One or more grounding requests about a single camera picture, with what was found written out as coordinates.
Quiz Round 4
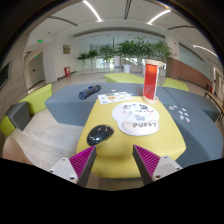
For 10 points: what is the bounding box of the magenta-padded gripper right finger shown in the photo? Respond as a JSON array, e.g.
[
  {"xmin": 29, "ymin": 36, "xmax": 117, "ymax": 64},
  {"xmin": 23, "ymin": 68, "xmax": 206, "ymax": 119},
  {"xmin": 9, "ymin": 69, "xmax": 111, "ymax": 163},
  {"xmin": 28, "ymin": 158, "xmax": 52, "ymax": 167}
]
[{"xmin": 132, "ymin": 144, "xmax": 184, "ymax": 186}]

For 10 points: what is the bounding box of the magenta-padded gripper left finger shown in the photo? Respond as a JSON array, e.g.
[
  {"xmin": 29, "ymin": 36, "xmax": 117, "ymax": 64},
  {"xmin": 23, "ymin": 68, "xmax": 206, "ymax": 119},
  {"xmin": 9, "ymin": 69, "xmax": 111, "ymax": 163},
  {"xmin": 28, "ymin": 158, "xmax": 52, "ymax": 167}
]
[{"xmin": 48, "ymin": 145, "xmax": 98, "ymax": 188}]

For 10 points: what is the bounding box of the black computer mouse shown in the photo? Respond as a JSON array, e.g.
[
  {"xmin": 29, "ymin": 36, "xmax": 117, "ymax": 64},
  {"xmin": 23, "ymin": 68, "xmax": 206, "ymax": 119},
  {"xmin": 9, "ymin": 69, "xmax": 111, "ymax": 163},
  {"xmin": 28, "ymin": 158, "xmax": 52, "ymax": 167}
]
[{"xmin": 86, "ymin": 124, "xmax": 115, "ymax": 147}]

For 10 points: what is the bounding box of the white cartoon-print mouse pad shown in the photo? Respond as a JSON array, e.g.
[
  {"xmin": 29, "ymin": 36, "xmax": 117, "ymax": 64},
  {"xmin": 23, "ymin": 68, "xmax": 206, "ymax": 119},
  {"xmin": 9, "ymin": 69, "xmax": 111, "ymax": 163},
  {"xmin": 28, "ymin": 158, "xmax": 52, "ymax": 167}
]
[{"xmin": 111, "ymin": 101, "xmax": 161, "ymax": 137}]

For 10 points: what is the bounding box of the small grey seat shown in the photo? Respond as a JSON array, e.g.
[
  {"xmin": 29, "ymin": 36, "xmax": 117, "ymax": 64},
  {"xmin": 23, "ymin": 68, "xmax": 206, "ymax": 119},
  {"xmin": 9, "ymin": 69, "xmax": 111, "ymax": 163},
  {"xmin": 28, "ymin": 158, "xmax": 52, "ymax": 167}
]
[{"xmin": 5, "ymin": 101, "xmax": 32, "ymax": 132}]

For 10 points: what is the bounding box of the lime green seat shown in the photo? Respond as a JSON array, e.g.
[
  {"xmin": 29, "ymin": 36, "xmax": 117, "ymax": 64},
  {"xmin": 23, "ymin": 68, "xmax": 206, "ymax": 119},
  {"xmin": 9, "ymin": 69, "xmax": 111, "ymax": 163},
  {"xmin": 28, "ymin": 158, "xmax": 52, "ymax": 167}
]
[{"xmin": 0, "ymin": 83, "xmax": 54, "ymax": 137}]

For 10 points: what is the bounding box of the dark folded umbrella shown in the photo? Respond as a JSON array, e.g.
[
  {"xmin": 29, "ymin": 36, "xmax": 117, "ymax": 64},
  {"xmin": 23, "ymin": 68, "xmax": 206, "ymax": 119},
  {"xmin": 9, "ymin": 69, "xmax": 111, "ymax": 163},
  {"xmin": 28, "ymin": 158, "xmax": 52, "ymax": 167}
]
[{"xmin": 78, "ymin": 84, "xmax": 102, "ymax": 101}]

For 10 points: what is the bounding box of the lime green bench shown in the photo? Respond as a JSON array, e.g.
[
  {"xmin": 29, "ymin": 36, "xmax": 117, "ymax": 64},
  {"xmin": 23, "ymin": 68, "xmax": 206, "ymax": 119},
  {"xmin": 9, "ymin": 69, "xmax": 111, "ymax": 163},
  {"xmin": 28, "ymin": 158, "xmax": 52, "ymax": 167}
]
[
  {"xmin": 162, "ymin": 77, "xmax": 190, "ymax": 93},
  {"xmin": 104, "ymin": 72, "xmax": 145, "ymax": 85}
]

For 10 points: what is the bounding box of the white sticker sheet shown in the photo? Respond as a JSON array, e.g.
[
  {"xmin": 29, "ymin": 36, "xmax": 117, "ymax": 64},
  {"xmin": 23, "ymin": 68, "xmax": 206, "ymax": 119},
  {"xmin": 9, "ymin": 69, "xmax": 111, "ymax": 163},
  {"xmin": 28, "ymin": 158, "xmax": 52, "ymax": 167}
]
[{"xmin": 97, "ymin": 91, "xmax": 135, "ymax": 106}]

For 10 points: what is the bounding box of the red fire extinguisher box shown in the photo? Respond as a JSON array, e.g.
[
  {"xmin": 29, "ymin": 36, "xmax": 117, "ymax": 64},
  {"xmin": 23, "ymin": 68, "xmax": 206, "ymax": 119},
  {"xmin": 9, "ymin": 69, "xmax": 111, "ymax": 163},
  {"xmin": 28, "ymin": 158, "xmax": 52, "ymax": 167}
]
[{"xmin": 63, "ymin": 66, "xmax": 72, "ymax": 78}]

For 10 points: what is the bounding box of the group of potted plants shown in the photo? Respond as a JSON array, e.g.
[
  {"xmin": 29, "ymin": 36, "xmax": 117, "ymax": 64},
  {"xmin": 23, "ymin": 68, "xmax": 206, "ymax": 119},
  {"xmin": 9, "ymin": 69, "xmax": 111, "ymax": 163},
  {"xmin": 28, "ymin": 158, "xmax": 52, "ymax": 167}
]
[{"xmin": 76, "ymin": 36, "xmax": 174, "ymax": 74}]

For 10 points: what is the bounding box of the group of ceiling lights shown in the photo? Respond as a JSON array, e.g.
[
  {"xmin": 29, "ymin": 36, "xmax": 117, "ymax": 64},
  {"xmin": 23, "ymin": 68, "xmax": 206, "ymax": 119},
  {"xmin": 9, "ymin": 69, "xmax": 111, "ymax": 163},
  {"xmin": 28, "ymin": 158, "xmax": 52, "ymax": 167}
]
[{"xmin": 81, "ymin": 0, "xmax": 219, "ymax": 58}]

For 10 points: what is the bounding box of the black wall screen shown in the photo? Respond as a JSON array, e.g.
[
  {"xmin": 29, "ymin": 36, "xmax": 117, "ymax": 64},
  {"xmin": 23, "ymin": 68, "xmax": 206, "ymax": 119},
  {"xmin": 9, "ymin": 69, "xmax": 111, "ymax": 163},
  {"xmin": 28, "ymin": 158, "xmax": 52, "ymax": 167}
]
[{"xmin": 0, "ymin": 62, "xmax": 10, "ymax": 89}]

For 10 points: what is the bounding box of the framed wall sign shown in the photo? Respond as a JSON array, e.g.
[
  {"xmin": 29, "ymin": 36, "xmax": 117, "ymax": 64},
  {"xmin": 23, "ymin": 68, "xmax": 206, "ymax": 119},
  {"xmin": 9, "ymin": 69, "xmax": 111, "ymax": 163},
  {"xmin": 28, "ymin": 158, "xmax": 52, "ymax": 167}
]
[{"xmin": 62, "ymin": 44, "xmax": 72, "ymax": 55}]

